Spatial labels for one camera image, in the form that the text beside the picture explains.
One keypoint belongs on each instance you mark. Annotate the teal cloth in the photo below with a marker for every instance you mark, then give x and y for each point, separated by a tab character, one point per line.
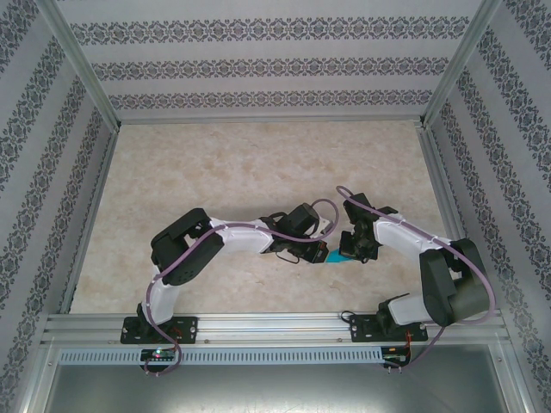
338	259

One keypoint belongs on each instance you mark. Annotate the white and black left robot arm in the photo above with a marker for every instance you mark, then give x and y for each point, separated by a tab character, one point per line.
245	236

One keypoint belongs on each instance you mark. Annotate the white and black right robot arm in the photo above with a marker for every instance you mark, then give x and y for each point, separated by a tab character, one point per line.
409	236

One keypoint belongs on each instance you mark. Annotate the small circuit board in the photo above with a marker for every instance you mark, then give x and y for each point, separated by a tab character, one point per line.
394	358
165	355

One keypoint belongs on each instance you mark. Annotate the grey metal shelf plate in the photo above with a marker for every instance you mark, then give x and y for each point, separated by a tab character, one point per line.
275	389

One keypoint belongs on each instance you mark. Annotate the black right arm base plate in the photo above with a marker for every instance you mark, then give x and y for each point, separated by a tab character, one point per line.
363	322

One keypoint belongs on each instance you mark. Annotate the aluminium mounting rail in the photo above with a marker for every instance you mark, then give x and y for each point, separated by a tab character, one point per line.
267	328

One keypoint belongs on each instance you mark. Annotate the aluminium table side rail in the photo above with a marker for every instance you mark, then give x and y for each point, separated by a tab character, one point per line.
443	193
91	215

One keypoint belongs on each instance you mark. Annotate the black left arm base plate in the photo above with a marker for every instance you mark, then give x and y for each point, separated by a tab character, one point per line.
186	323

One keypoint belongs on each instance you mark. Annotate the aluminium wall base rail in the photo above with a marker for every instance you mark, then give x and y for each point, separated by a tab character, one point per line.
267	118

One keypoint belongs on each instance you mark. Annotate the aluminium frame post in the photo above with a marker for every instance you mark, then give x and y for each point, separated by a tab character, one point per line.
458	64
87	73

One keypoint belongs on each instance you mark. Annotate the aluminium frame upright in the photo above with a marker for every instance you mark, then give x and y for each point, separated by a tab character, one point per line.
516	378
36	378

